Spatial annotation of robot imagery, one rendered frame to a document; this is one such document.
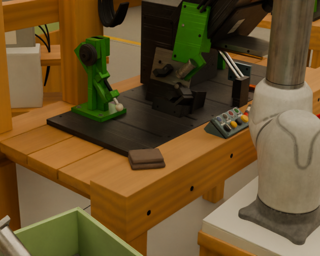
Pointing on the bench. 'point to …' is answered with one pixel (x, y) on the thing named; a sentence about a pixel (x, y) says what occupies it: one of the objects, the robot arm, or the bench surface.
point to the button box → (219, 131)
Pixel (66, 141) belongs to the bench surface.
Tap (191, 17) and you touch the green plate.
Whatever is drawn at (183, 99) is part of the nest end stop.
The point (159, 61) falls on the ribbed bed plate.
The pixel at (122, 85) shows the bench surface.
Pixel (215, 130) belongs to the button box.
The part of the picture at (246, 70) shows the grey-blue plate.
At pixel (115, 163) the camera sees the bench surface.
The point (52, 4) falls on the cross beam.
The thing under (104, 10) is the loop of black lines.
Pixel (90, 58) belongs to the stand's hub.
